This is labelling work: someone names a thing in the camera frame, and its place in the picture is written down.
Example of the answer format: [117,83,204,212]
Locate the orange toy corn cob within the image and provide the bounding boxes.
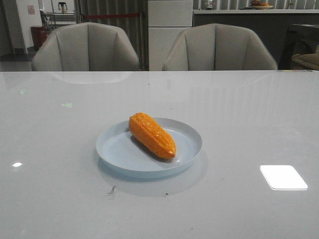
[129,113,176,159]

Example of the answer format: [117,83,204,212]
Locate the light blue round plate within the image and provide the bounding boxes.
[95,117,203,179]

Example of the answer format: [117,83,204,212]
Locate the beige armchair right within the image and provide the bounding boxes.
[162,23,277,71]

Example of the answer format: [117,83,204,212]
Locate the beige armchair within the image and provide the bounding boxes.
[162,23,277,71]
[31,22,140,71]

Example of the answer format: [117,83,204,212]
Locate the white cabinet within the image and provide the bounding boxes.
[148,0,193,71]

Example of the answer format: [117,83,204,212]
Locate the beige armchair left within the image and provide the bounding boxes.
[31,22,140,71]

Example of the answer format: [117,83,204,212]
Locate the red barrier belt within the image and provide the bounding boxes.
[84,12,140,19]

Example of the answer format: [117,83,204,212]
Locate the grey counter with white top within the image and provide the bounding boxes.
[193,9,319,64]

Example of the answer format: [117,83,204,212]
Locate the red trash bin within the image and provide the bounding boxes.
[30,26,47,51]

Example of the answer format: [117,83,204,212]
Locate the fruit bowl on counter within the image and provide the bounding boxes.
[250,0,273,10]

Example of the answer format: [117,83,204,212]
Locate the tan cushion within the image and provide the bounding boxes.
[292,53,319,70]

